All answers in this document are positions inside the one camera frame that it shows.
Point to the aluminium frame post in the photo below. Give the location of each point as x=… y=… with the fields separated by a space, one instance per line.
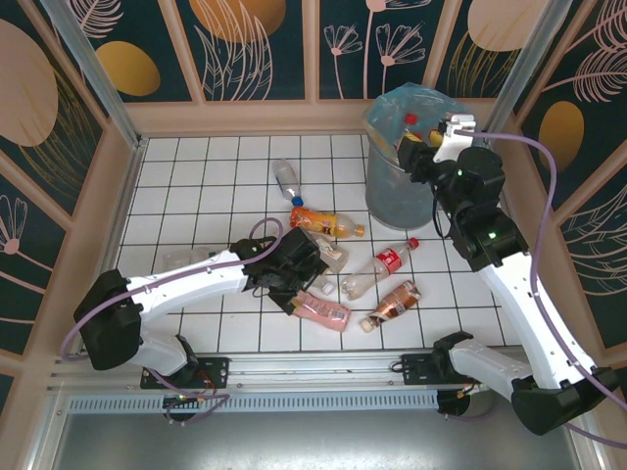
x=519 y=73
x=98 y=73

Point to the tea bottle green cap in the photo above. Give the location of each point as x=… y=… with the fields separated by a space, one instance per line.
x=335 y=257

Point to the aluminium mounting rail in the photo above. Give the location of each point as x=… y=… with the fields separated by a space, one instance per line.
x=318 y=367

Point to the clear bottle blue cap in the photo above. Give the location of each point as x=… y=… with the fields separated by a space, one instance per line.
x=286 y=178

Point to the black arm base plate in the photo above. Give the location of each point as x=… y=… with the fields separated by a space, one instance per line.
x=416 y=369
x=215 y=369

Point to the brown coffee drink bottle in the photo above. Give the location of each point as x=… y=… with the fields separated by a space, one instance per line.
x=397 y=303

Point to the grey mesh waste bin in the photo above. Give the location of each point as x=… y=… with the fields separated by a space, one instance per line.
x=397 y=196

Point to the clear water bottle white label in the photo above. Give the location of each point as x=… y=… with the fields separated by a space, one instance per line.
x=327 y=289

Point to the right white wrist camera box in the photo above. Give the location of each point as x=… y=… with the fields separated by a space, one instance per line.
x=453 y=137

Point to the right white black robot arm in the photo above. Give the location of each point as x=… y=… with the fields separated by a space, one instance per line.
x=539 y=318

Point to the orange juice bottle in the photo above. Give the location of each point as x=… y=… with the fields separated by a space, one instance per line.
x=316 y=221

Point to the blue plastic bin liner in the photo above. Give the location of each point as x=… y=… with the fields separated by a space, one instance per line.
x=387 y=108

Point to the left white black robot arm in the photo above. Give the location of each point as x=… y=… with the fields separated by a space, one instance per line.
x=186 y=284

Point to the pink drink bottle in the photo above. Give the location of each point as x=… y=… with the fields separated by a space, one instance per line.
x=325 y=311

